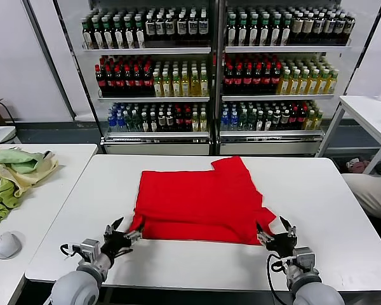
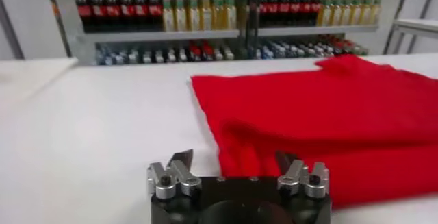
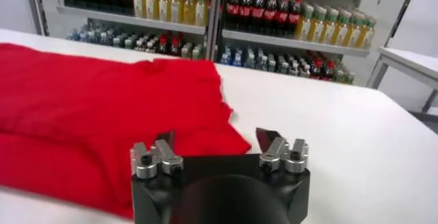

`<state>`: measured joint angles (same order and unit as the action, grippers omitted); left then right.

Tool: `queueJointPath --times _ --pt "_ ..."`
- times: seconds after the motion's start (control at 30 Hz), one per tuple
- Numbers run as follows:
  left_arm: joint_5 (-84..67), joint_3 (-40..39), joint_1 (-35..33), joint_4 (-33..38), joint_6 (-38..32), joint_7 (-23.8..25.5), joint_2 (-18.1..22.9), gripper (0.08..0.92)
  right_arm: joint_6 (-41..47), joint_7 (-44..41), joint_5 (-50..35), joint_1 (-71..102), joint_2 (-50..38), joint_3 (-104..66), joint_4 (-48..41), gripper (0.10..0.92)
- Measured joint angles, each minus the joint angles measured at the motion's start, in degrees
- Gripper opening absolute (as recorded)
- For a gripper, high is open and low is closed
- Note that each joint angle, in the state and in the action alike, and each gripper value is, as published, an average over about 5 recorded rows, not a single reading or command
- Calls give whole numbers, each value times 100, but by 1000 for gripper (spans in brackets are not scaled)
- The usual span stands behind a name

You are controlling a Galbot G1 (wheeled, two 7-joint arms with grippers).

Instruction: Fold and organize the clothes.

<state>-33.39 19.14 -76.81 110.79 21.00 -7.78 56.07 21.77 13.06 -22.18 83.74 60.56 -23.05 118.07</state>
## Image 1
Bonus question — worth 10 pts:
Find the dark bottle beige label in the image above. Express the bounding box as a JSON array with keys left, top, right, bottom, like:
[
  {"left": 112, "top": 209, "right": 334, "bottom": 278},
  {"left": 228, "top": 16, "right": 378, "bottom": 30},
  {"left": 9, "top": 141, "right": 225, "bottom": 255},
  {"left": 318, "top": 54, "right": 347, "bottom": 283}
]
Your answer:
[
  {"left": 313, "top": 12, "right": 324, "bottom": 44},
  {"left": 333, "top": 12, "right": 345, "bottom": 44},
  {"left": 291, "top": 12, "right": 304, "bottom": 44},
  {"left": 323, "top": 12, "right": 335, "bottom": 44},
  {"left": 343, "top": 12, "right": 356, "bottom": 44},
  {"left": 302, "top": 12, "right": 314, "bottom": 44}
]

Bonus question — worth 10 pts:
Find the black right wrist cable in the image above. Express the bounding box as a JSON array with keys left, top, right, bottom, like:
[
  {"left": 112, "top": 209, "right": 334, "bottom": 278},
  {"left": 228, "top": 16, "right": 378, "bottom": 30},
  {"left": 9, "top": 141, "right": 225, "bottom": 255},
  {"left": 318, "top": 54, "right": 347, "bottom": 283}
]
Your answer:
[{"left": 265, "top": 252, "right": 295, "bottom": 305}]

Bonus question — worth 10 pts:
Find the olive green towel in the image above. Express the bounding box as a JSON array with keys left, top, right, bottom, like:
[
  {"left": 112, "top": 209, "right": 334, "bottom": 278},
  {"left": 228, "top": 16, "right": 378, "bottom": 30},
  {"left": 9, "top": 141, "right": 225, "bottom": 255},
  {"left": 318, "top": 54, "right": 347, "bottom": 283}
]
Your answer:
[{"left": 0, "top": 177, "right": 23, "bottom": 230}]

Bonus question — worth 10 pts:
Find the cream yellow garment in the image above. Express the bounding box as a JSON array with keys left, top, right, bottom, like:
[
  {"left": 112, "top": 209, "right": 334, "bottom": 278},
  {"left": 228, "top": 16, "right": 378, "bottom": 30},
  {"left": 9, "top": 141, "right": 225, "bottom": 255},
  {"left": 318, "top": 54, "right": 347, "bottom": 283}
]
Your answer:
[{"left": 0, "top": 151, "right": 60, "bottom": 198}]

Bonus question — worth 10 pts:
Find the dark tea bottle blue-white label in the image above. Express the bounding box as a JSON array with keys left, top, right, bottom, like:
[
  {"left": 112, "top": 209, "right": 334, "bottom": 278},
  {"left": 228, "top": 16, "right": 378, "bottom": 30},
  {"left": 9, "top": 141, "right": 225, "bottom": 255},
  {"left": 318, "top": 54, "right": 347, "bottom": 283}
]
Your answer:
[
  {"left": 177, "top": 12, "right": 188, "bottom": 41},
  {"left": 187, "top": 12, "right": 199, "bottom": 41},
  {"left": 198, "top": 12, "right": 210, "bottom": 41},
  {"left": 155, "top": 12, "right": 166, "bottom": 41},
  {"left": 165, "top": 12, "right": 177, "bottom": 41},
  {"left": 145, "top": 12, "right": 156, "bottom": 41}
]

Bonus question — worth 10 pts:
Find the beige trouser leg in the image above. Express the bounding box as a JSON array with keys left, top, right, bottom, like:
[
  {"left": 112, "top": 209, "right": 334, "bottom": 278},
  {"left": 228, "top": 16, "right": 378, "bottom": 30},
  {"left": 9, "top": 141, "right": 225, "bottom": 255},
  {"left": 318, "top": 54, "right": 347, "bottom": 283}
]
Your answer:
[{"left": 341, "top": 173, "right": 381, "bottom": 220}]

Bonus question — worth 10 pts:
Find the green-cap bottle white label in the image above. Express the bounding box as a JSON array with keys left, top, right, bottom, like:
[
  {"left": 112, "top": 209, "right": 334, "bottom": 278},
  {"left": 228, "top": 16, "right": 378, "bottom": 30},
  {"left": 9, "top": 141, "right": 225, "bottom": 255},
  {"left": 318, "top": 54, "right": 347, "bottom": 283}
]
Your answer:
[
  {"left": 271, "top": 13, "right": 282, "bottom": 47},
  {"left": 93, "top": 15, "right": 105, "bottom": 50},
  {"left": 237, "top": 13, "right": 248, "bottom": 47},
  {"left": 123, "top": 15, "right": 136, "bottom": 50},
  {"left": 281, "top": 13, "right": 292, "bottom": 47},
  {"left": 81, "top": 15, "right": 95, "bottom": 50},
  {"left": 134, "top": 15, "right": 146, "bottom": 50},
  {"left": 248, "top": 13, "right": 260, "bottom": 47},
  {"left": 113, "top": 15, "right": 125, "bottom": 50},
  {"left": 227, "top": 13, "right": 238, "bottom": 47},
  {"left": 259, "top": 13, "right": 271, "bottom": 47},
  {"left": 102, "top": 15, "right": 115, "bottom": 50}
]

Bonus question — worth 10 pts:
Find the drinks display cabinet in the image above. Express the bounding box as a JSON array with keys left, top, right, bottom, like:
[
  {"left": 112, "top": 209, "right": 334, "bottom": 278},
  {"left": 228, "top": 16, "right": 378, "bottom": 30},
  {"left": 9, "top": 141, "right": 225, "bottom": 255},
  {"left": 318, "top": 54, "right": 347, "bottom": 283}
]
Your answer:
[
  {"left": 217, "top": 0, "right": 381, "bottom": 156},
  {"left": 52, "top": 0, "right": 218, "bottom": 156}
]

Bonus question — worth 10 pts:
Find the pink cloth pile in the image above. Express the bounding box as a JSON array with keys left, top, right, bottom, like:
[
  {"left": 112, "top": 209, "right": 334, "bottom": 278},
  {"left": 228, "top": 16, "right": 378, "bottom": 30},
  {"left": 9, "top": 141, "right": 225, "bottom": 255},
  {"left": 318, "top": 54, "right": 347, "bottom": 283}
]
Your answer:
[{"left": 345, "top": 158, "right": 371, "bottom": 174}]

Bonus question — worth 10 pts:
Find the red t-shirt with bear print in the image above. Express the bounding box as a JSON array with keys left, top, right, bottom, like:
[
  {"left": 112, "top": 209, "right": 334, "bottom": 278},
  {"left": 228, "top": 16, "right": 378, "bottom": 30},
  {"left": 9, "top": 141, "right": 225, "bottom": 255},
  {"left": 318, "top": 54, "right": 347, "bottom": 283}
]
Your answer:
[{"left": 128, "top": 155, "right": 277, "bottom": 246}]

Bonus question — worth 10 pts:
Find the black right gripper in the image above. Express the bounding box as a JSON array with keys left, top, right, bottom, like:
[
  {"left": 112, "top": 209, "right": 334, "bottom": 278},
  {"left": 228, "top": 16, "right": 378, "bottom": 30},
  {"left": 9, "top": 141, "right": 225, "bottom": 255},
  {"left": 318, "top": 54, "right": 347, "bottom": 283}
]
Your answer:
[{"left": 256, "top": 215, "right": 298, "bottom": 261}]

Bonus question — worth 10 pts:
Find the white rounded-corner board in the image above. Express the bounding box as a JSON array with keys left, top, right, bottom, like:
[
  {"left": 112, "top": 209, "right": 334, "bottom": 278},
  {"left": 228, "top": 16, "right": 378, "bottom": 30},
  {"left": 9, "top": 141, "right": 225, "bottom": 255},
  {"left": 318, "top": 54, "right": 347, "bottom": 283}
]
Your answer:
[{"left": 0, "top": 126, "right": 17, "bottom": 147}]

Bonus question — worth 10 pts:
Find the pale green garment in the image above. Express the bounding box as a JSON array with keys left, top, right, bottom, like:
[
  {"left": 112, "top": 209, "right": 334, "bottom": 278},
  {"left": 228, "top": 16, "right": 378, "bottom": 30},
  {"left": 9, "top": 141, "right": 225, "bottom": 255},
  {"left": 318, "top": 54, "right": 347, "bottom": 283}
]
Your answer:
[{"left": 0, "top": 149, "right": 47, "bottom": 175}]

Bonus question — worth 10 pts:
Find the white metal shelf board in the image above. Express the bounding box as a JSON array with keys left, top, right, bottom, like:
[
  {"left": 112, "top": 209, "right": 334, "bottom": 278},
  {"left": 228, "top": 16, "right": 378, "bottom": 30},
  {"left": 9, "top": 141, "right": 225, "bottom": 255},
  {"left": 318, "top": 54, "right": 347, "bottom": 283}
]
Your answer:
[
  {"left": 222, "top": 94, "right": 336, "bottom": 101},
  {"left": 224, "top": 46, "right": 352, "bottom": 53},
  {"left": 82, "top": 47, "right": 212, "bottom": 55},
  {"left": 220, "top": 129, "right": 324, "bottom": 138},
  {"left": 104, "top": 131, "right": 210, "bottom": 139},
  {"left": 97, "top": 96, "right": 210, "bottom": 102}
]

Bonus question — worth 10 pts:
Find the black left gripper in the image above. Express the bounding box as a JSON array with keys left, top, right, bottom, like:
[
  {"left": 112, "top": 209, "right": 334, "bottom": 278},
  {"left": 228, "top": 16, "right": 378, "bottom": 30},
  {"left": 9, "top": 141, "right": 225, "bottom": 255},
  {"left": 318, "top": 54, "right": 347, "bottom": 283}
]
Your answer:
[{"left": 100, "top": 217, "right": 144, "bottom": 261}]

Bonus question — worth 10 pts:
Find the grey computer mouse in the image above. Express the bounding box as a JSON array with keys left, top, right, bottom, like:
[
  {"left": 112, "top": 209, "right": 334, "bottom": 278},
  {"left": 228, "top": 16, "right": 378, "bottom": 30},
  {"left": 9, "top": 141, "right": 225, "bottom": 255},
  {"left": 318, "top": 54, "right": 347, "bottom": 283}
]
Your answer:
[{"left": 0, "top": 231, "right": 22, "bottom": 260}]

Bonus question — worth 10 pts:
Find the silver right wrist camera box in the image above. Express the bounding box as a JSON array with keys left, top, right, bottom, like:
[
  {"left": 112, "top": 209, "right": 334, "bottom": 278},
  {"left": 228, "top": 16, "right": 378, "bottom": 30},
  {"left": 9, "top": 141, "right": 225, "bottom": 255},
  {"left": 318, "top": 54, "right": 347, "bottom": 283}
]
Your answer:
[{"left": 291, "top": 247, "right": 318, "bottom": 271}]

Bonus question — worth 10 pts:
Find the white side table with legs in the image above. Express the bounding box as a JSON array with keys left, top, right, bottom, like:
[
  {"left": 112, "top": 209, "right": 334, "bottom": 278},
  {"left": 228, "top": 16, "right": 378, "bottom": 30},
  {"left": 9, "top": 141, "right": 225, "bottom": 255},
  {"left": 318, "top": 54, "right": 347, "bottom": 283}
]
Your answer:
[{"left": 316, "top": 95, "right": 381, "bottom": 175}]

